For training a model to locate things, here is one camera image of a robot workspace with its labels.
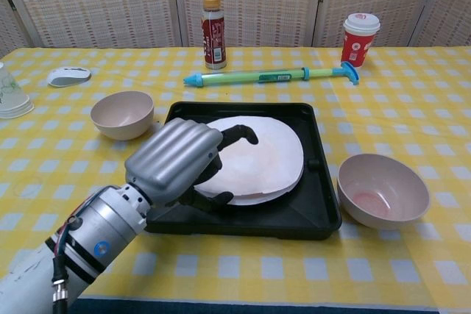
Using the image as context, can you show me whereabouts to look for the left silver and black robot hand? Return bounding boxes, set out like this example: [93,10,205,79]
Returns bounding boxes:
[124,118,259,213]

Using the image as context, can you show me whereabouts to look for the plain beige bowl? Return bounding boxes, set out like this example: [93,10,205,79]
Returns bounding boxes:
[90,91,155,141]

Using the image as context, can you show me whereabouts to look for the beige bowl with pink stain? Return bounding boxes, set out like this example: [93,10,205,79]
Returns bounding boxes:
[337,153,431,231]

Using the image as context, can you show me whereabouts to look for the black square plastic tray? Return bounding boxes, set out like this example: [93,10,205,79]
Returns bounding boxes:
[144,101,343,241]

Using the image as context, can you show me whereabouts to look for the green and blue water squirter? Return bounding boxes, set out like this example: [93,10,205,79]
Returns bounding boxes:
[183,61,359,89]

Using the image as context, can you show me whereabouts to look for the brown-label bottle with orange cap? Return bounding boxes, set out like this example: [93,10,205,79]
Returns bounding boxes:
[200,0,227,71]

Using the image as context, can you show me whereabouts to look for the white computer mouse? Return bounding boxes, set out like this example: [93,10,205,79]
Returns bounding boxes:
[46,66,92,88]

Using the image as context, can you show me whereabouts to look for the yellow checkered tablecloth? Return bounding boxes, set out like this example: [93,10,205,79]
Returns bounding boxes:
[0,46,471,302]

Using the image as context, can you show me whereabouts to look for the woven beige folding screen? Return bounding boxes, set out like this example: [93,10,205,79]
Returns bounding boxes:
[0,0,471,49]

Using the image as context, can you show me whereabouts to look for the stacked white paper cups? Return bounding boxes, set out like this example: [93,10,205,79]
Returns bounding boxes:
[0,62,35,120]

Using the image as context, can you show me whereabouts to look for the red paper cup white lid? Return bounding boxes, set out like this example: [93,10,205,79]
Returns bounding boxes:
[340,12,381,69]

